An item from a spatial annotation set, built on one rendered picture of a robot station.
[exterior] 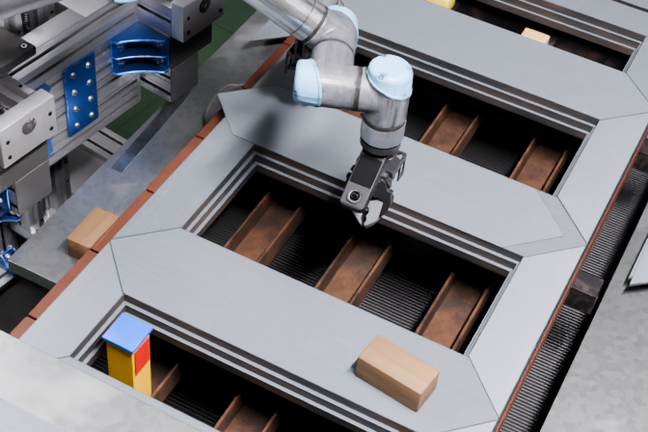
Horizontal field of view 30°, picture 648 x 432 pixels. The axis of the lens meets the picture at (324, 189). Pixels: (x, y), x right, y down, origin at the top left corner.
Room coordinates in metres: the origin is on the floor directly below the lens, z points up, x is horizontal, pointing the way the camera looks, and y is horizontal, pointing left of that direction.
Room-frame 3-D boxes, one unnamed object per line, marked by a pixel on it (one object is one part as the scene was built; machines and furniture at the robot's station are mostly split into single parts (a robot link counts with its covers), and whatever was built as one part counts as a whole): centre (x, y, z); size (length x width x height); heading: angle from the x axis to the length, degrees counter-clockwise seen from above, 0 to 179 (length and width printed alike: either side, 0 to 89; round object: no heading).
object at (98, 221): (1.59, 0.43, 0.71); 0.10 x 0.06 x 0.05; 158
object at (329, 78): (1.58, 0.01, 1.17); 0.11 x 0.11 x 0.08; 89
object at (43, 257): (2.09, 0.24, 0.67); 1.30 x 0.20 x 0.03; 157
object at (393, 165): (1.56, -0.09, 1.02); 0.09 x 0.08 x 0.12; 157
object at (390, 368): (1.20, -0.15, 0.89); 0.12 x 0.06 x 0.05; 60
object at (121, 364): (1.23, 0.29, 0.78); 0.05 x 0.05 x 0.19; 67
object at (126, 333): (1.23, 0.29, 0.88); 0.06 x 0.06 x 0.02; 67
